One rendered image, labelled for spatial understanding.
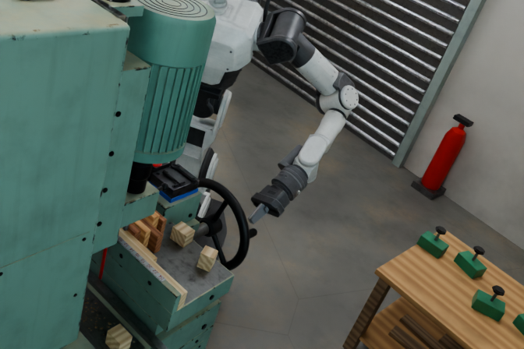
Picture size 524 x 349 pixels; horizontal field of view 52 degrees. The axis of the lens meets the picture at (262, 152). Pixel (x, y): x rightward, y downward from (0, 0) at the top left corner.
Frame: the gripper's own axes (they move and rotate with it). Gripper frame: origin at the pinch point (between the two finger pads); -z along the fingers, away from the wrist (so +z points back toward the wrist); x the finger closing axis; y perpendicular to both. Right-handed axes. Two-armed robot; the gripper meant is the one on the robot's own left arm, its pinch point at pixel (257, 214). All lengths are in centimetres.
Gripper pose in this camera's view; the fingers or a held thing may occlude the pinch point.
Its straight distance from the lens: 158.8
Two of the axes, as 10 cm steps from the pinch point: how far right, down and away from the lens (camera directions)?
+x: -6.2, -1.6, 7.7
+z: 6.7, -6.2, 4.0
